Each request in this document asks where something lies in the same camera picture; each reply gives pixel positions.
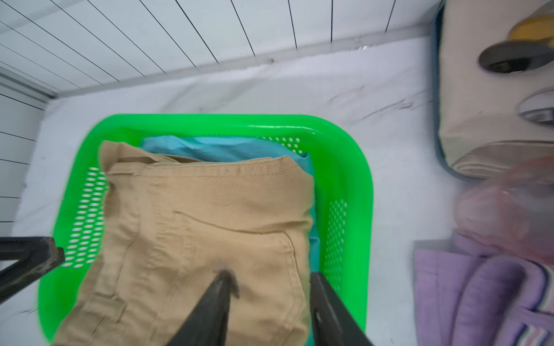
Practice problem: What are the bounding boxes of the purple folded pants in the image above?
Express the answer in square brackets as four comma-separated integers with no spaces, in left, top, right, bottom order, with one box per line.
[413,235,553,345]

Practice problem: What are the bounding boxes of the green plastic basket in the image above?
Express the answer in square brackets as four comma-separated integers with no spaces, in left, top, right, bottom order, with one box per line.
[38,114,374,341]

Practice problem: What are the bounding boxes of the gold spoon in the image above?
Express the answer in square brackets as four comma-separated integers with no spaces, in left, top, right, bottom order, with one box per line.
[508,14,553,45]

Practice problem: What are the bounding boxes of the blue tray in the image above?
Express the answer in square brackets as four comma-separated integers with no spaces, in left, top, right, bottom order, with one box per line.
[430,1,480,183]

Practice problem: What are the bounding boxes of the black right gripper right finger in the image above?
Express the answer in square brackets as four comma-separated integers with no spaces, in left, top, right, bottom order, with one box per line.
[310,272,374,346]

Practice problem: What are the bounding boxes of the silver spoon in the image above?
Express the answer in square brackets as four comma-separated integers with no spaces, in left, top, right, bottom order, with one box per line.
[517,88,554,126]

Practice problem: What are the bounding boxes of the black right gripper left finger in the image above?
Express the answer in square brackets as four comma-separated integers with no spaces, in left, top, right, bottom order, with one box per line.
[166,270,239,346]

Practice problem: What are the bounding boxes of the dark metal spoon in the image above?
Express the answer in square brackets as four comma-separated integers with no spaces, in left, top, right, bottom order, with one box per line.
[478,40,553,74]

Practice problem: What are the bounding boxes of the tan pants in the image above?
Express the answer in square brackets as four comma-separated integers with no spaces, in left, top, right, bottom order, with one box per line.
[53,141,315,345]

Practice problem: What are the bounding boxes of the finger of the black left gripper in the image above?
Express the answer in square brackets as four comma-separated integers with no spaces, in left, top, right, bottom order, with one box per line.
[1,236,65,304]

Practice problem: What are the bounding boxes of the teal pants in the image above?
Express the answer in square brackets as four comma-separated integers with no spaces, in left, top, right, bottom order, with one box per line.
[140,135,321,278]

